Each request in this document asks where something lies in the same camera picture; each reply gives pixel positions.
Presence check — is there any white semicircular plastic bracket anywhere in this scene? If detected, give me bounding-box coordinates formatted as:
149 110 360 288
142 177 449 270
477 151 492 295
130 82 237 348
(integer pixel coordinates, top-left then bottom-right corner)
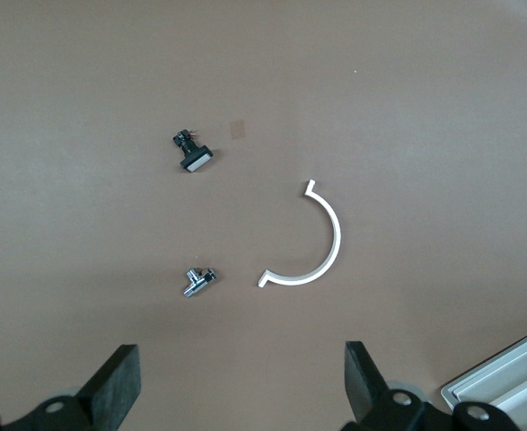
257 179 342 289

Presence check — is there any chrome tee pipe fitting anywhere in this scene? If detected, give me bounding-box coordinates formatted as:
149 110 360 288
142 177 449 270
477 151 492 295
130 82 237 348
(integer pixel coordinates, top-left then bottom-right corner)
182 267 217 299

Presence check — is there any white plastic drawer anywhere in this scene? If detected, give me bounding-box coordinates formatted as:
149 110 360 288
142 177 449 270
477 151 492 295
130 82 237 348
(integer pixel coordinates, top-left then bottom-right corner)
440 321 527 431

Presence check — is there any black pushbutton with white cap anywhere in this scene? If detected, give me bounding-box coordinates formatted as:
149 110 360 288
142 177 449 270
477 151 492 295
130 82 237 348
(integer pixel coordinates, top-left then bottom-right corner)
171 128 215 173

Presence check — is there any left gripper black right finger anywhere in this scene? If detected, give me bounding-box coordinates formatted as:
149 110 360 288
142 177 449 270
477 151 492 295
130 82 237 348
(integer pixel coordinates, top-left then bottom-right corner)
341 340 527 431

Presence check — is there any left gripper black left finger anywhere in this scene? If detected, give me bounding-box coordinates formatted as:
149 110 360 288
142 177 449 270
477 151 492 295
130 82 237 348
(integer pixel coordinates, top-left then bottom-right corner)
0 343 142 431

